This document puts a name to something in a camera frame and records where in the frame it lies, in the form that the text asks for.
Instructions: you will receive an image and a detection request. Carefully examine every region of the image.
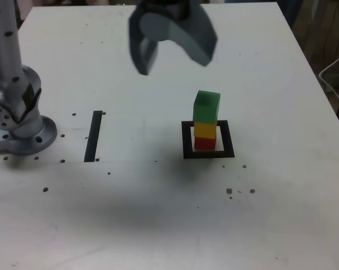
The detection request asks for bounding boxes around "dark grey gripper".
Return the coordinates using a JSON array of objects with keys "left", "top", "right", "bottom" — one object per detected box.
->
[{"left": 128, "top": 0, "right": 218, "bottom": 76}]

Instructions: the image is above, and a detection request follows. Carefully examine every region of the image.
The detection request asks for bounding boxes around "green cube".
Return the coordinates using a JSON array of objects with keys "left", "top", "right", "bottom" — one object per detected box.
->
[{"left": 192, "top": 89, "right": 221, "bottom": 126}]

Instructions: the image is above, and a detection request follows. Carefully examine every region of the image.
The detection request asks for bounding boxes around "yellow cube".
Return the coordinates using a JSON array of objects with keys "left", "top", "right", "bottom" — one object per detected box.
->
[{"left": 194, "top": 121, "right": 217, "bottom": 140}]

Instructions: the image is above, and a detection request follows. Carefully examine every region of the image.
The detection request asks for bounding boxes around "red cube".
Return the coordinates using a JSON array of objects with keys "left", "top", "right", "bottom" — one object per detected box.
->
[{"left": 194, "top": 136, "right": 216, "bottom": 151}]

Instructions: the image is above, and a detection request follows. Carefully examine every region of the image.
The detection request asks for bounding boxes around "black tape square outline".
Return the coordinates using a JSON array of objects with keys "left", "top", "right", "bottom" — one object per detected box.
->
[{"left": 181, "top": 120, "right": 235, "bottom": 160}]

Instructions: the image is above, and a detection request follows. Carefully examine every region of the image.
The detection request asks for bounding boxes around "black tape strip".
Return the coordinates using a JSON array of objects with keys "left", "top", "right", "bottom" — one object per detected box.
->
[{"left": 83, "top": 110, "right": 103, "bottom": 163}]

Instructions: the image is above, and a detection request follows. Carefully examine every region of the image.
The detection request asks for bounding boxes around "white cable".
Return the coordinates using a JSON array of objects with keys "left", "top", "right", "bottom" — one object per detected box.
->
[{"left": 318, "top": 47, "right": 339, "bottom": 105}]

